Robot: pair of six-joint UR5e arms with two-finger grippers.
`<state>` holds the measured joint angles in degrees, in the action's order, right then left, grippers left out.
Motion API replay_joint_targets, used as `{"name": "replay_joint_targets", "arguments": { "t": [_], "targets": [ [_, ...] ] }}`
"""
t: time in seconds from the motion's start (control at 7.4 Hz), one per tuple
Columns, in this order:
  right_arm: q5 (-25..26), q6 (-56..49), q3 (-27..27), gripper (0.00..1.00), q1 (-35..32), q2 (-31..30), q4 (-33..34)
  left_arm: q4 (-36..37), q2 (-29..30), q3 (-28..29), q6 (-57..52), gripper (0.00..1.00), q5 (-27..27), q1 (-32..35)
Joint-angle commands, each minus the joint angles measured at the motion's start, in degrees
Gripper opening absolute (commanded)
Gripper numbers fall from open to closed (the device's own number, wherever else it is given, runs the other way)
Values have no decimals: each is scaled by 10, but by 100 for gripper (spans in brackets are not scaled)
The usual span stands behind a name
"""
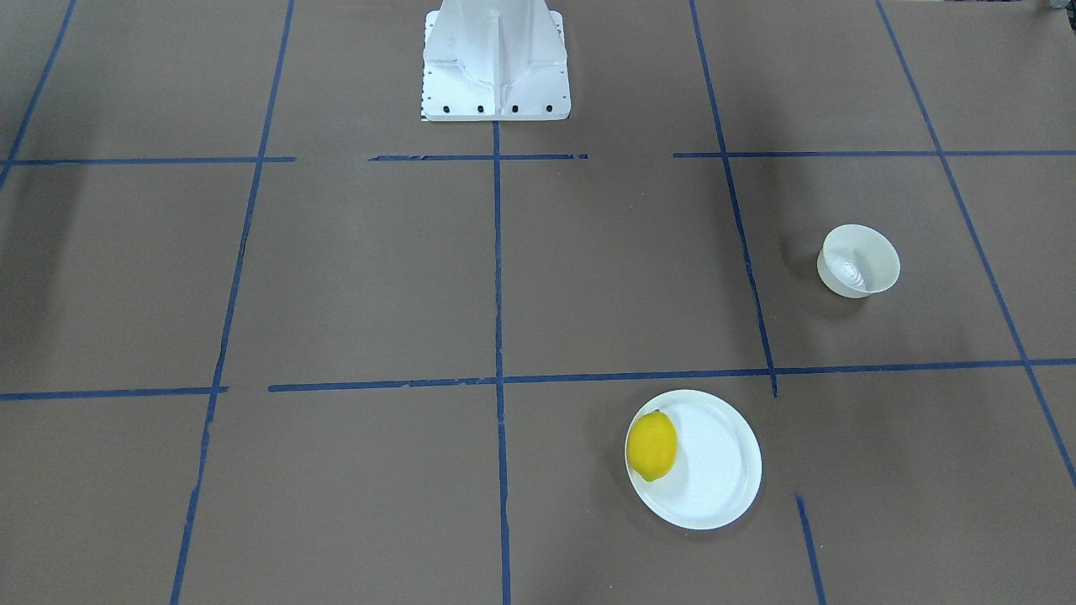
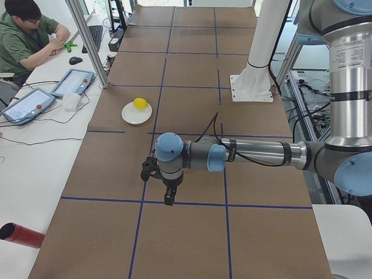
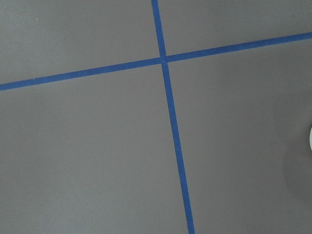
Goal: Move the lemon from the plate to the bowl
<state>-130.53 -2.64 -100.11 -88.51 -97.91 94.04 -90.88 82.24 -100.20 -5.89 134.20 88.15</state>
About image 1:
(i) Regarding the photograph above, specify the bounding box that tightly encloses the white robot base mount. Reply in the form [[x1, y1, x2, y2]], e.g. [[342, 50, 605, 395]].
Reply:
[[420, 1, 572, 122]]

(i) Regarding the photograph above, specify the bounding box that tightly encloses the white round plate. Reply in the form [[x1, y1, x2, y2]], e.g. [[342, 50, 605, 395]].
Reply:
[[624, 388, 763, 531]]

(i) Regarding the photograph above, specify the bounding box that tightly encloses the yellow lemon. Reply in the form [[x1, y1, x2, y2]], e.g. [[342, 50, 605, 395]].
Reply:
[[625, 410, 678, 482]]

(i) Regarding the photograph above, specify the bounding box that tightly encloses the small white bowl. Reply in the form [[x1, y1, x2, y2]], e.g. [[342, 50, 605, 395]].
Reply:
[[817, 224, 902, 299]]

